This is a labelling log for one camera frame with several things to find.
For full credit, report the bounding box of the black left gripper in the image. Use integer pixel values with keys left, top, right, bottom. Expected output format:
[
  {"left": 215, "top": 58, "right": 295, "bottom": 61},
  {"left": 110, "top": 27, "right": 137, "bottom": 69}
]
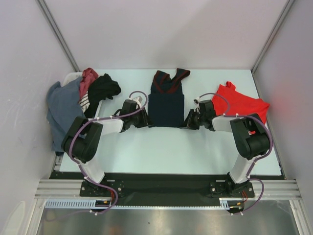
[{"left": 129, "top": 107, "right": 153, "bottom": 128}]

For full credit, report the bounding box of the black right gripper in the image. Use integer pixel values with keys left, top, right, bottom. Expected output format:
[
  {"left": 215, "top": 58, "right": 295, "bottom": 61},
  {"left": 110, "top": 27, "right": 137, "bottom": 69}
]
[{"left": 180, "top": 109, "right": 206, "bottom": 130}]

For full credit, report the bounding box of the navy tank top red trim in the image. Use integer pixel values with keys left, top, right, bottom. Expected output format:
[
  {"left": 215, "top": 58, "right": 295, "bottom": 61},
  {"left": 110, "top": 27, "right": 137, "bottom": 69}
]
[{"left": 148, "top": 68, "right": 190, "bottom": 128}]

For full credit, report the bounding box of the grey-blue tank top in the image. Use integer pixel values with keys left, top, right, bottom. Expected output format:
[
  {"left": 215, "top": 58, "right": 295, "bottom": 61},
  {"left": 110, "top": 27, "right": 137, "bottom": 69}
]
[{"left": 46, "top": 77, "right": 85, "bottom": 152}]

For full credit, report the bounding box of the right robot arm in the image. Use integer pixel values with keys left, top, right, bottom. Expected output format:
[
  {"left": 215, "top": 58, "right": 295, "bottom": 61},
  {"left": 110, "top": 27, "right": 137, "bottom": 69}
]
[{"left": 181, "top": 100, "right": 273, "bottom": 196}]

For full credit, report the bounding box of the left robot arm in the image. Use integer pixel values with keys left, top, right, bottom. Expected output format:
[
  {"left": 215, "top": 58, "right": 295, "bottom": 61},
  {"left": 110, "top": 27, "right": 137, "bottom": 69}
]
[{"left": 61, "top": 96, "right": 152, "bottom": 196}]

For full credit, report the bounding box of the striped white black tank top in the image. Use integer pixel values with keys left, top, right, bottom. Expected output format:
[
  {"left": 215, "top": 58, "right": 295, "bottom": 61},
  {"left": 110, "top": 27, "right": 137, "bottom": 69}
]
[{"left": 78, "top": 92, "right": 90, "bottom": 113}]

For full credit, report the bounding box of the maroon tank top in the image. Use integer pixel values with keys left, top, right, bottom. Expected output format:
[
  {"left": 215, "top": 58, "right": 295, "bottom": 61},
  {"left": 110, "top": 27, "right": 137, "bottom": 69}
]
[{"left": 79, "top": 68, "right": 99, "bottom": 99}]

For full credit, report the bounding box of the white plastic laundry bin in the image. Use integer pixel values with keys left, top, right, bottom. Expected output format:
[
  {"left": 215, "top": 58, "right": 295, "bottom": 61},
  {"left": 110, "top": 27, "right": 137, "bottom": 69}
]
[{"left": 61, "top": 72, "right": 103, "bottom": 118}]

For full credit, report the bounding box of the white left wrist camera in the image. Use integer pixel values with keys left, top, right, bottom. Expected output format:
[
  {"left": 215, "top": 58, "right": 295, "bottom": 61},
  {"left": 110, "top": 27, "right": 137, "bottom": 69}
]
[{"left": 132, "top": 96, "right": 143, "bottom": 105}]

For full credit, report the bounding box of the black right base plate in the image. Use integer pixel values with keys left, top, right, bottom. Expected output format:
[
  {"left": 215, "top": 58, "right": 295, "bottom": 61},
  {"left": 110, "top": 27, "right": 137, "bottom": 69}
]
[{"left": 209, "top": 181, "right": 255, "bottom": 198}]

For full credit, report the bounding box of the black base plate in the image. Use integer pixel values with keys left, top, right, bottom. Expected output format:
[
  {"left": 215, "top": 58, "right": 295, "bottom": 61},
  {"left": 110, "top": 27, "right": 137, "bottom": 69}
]
[
  {"left": 79, "top": 179, "right": 126, "bottom": 197},
  {"left": 209, "top": 181, "right": 255, "bottom": 198}
]

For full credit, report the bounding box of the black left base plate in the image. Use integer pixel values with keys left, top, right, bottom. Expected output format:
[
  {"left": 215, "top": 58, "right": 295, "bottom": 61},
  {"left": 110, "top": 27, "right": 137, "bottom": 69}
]
[{"left": 79, "top": 179, "right": 126, "bottom": 197}]

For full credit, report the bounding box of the grey slotted cable duct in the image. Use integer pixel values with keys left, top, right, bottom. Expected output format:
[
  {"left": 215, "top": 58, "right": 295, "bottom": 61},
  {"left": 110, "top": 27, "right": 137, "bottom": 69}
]
[{"left": 45, "top": 198, "right": 243, "bottom": 211}]

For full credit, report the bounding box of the aluminium frame rail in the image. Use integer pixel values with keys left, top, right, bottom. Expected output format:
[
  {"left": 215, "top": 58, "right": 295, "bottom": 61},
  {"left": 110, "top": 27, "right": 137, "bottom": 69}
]
[{"left": 35, "top": 179, "right": 302, "bottom": 200}]

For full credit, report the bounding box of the right aluminium corner post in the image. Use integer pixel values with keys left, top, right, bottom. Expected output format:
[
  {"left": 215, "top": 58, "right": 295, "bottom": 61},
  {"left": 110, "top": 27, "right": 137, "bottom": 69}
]
[{"left": 251, "top": 0, "right": 297, "bottom": 75}]

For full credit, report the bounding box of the aluminium corner post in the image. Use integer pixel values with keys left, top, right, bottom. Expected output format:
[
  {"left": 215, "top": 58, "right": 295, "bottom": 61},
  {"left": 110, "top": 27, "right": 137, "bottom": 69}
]
[
  {"left": 36, "top": 0, "right": 80, "bottom": 72},
  {"left": 251, "top": 0, "right": 297, "bottom": 75}
]

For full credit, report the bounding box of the left aluminium corner post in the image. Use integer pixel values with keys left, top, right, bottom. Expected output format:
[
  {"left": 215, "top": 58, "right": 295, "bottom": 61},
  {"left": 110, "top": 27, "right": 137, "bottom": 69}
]
[{"left": 36, "top": 0, "right": 80, "bottom": 72}]

